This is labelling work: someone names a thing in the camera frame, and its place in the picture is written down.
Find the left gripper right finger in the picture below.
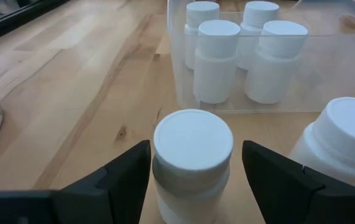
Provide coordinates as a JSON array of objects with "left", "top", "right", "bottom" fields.
[{"left": 241, "top": 140, "right": 355, "bottom": 224}]

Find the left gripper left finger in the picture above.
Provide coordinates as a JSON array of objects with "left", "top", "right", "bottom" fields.
[{"left": 52, "top": 139, "right": 152, "bottom": 224}]

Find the white plastic pill bottle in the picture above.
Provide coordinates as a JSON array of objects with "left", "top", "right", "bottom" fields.
[
  {"left": 236, "top": 0, "right": 280, "bottom": 71},
  {"left": 244, "top": 20, "right": 309, "bottom": 105},
  {"left": 288, "top": 96, "right": 355, "bottom": 189},
  {"left": 151, "top": 108, "right": 234, "bottom": 224},
  {"left": 183, "top": 1, "right": 221, "bottom": 71},
  {"left": 191, "top": 19, "right": 242, "bottom": 105}
]

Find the clear plastic basket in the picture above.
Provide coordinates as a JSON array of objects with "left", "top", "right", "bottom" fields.
[{"left": 166, "top": 0, "right": 355, "bottom": 113}]

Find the black table frame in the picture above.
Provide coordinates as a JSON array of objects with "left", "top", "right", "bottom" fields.
[{"left": 0, "top": 0, "right": 72, "bottom": 49}]

